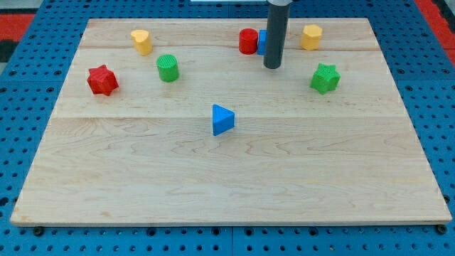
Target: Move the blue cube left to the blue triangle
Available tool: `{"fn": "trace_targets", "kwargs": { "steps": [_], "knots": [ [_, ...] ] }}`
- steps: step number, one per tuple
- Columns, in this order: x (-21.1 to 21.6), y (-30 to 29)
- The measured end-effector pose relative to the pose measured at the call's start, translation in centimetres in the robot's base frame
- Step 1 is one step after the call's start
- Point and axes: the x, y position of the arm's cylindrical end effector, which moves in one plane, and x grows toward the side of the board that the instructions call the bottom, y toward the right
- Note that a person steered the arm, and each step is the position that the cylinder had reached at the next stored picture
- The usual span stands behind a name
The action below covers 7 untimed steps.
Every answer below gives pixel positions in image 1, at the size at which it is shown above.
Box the red star block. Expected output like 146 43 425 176
87 65 119 96

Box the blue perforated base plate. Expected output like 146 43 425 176
1 0 454 255

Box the green cylinder block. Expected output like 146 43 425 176
156 54 179 82

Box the yellow heart block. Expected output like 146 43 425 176
130 30 153 56

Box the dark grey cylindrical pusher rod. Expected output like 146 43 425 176
263 0 293 70

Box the blue triangle block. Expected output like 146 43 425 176
212 105 235 136

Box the yellow hexagon block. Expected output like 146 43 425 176
301 24 323 50

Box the light wooden board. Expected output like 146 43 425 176
11 18 452 227

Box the green star block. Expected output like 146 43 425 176
310 63 341 95

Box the blue cube block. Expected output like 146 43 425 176
257 30 267 55

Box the red cylinder block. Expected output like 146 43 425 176
238 28 259 55

